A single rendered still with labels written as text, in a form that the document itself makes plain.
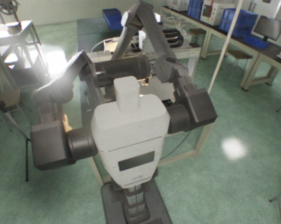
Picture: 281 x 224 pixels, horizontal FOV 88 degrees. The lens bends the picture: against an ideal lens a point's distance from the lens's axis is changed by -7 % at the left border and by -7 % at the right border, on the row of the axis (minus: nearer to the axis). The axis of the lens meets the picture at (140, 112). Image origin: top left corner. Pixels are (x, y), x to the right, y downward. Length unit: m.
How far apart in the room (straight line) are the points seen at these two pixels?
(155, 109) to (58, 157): 0.28
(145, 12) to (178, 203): 1.69
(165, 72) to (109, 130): 0.31
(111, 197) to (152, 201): 0.37
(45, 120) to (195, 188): 1.73
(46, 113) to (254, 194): 2.13
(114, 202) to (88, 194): 0.44
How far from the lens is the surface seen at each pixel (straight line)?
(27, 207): 2.16
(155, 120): 0.43
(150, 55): 1.27
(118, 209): 1.56
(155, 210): 1.55
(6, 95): 2.86
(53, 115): 0.49
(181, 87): 0.55
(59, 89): 0.52
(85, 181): 2.00
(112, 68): 0.43
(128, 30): 0.88
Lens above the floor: 1.77
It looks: 44 degrees down
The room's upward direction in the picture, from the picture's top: straight up
